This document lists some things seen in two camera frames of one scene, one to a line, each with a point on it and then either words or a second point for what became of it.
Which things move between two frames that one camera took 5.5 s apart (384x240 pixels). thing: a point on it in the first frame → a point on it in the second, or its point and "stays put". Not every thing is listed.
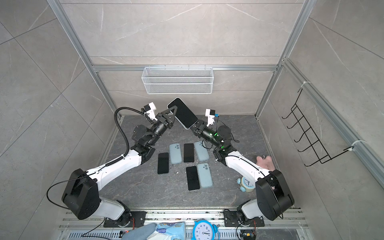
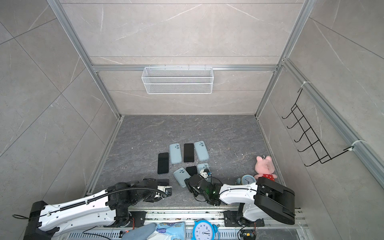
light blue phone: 175,154 stays put
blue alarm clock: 202,230 stays put
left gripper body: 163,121 → 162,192
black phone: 163,164 stays put
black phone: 183,114 → 163,182
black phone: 188,152 stays put
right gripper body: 203,131 → 191,189
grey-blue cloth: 142,232 stays put
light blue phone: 201,151 stays put
